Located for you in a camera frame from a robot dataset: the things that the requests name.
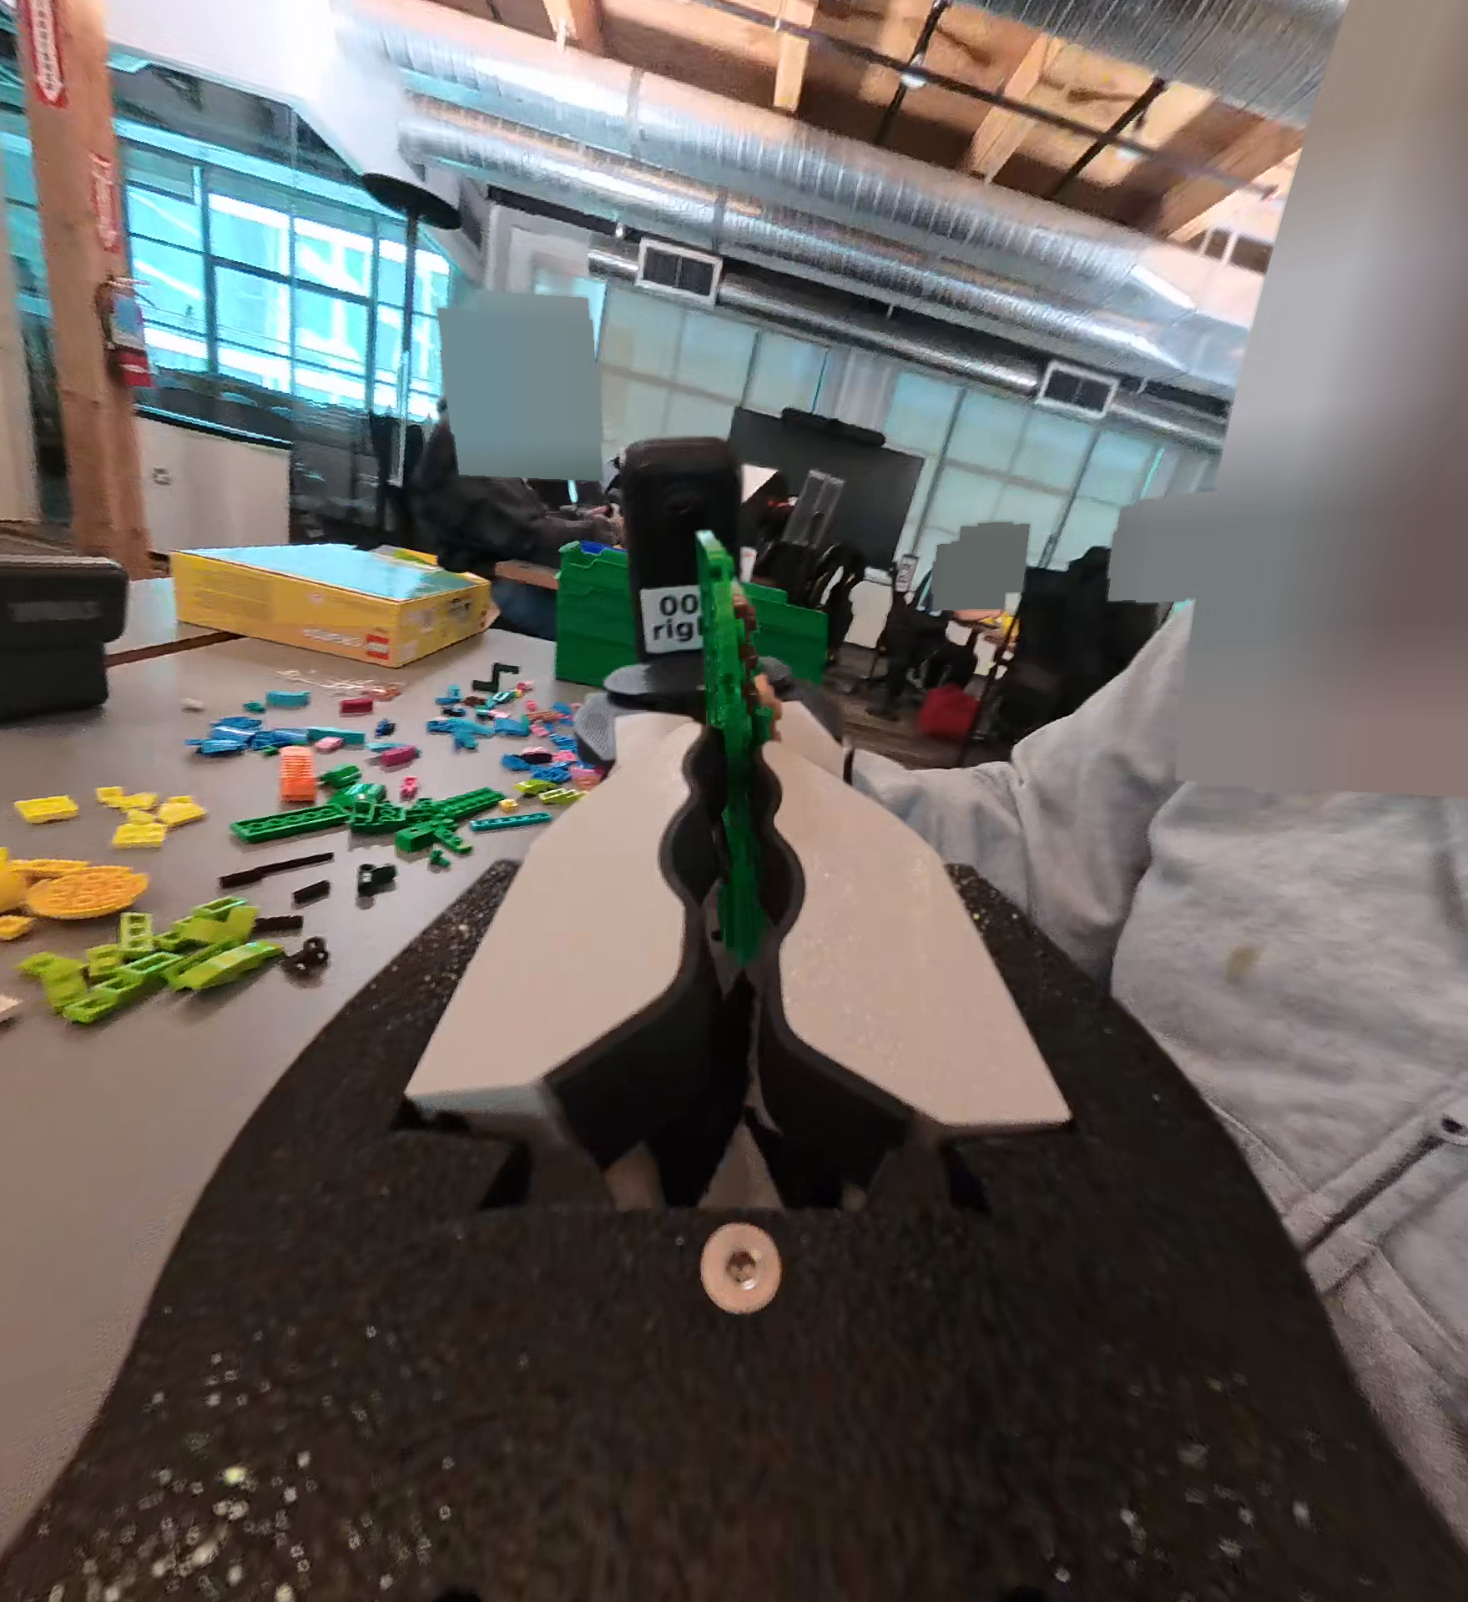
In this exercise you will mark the person's right hand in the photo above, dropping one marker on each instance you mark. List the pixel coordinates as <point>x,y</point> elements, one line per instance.
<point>768,709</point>

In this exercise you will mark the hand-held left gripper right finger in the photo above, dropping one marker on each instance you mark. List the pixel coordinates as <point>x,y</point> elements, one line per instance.
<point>896,976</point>

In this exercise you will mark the green toy brick plate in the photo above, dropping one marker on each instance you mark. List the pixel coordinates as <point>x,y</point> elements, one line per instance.
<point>735,751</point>

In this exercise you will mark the wooden pillar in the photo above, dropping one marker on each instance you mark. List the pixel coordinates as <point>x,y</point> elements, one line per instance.
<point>90,376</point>

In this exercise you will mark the person's right forearm grey sleeve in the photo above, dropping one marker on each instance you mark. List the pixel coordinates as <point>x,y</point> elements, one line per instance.
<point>1034,813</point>

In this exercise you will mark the person's grey hoodie torso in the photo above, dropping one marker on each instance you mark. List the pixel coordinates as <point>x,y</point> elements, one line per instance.
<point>1336,1064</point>

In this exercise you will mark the black monitor screen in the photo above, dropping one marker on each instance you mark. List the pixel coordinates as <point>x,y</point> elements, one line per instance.
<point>834,482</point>

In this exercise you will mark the red bag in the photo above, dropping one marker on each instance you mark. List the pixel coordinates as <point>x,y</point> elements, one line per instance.
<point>948,714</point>

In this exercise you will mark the green plastic bins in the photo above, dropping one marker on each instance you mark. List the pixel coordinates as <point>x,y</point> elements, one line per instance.
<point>596,620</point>

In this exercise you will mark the black plastic case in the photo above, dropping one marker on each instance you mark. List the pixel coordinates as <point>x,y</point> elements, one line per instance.
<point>21,638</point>

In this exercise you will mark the yellow toy brick box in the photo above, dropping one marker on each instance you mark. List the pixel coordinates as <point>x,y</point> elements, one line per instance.
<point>334,608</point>

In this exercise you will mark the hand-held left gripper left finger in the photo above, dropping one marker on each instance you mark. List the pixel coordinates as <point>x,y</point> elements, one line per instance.
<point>558,951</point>

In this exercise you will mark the silver ventilation duct with vents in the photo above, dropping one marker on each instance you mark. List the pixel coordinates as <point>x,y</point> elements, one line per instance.
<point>809,212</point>

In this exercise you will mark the heap of toy bricks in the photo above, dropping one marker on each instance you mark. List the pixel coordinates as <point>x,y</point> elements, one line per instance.
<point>246,813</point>

